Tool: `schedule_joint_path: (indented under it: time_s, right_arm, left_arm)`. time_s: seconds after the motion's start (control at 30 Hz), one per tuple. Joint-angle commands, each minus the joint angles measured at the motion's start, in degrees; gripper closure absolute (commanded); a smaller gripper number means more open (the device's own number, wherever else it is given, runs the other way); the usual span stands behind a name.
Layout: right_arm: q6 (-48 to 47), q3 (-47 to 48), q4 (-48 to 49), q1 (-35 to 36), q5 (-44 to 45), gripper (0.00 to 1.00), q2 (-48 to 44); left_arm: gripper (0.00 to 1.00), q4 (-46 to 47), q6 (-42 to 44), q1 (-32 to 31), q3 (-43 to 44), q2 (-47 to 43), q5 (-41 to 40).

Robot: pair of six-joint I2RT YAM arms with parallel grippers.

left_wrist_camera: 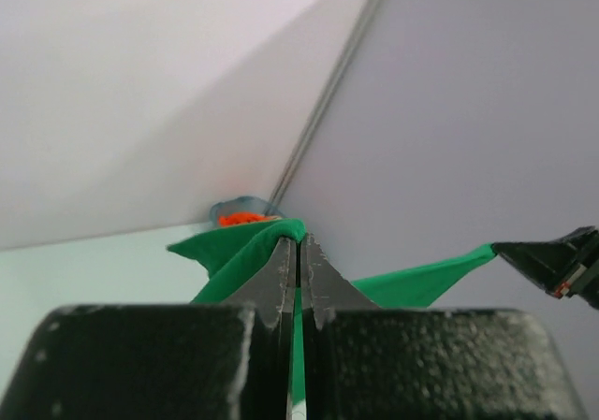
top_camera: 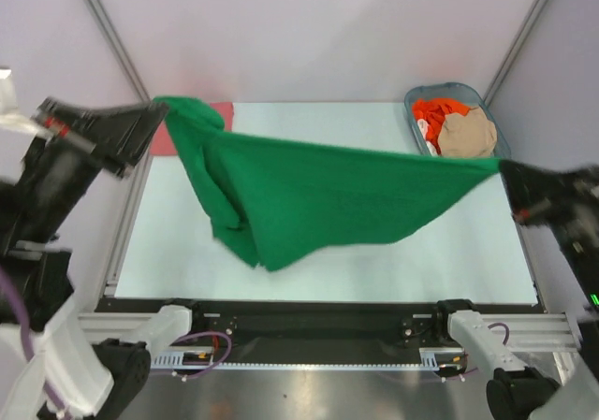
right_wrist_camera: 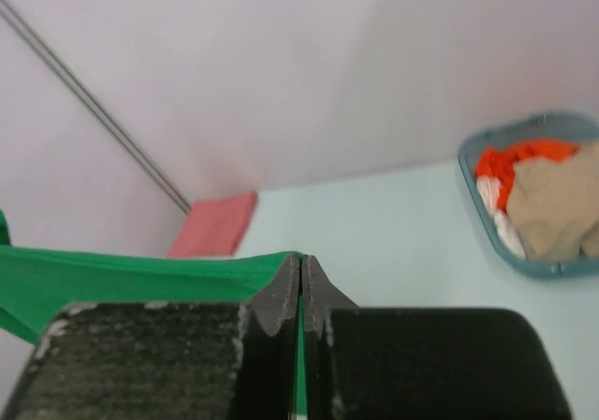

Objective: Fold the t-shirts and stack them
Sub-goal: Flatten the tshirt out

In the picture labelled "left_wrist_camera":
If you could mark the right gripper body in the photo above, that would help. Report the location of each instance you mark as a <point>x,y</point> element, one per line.
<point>580,277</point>

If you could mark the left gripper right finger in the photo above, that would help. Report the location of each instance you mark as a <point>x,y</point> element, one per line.
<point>365,362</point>

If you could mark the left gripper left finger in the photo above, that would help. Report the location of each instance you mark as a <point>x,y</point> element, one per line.
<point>226,360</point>

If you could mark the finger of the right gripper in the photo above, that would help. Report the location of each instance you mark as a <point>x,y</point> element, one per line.
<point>542,262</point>

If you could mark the green t shirt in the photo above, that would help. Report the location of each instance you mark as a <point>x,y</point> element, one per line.
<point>233,255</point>

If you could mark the orange t shirt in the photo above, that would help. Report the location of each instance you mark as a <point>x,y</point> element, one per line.
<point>244,217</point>

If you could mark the blue plastic basket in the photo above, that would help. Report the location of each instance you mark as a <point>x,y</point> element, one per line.
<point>243,203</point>

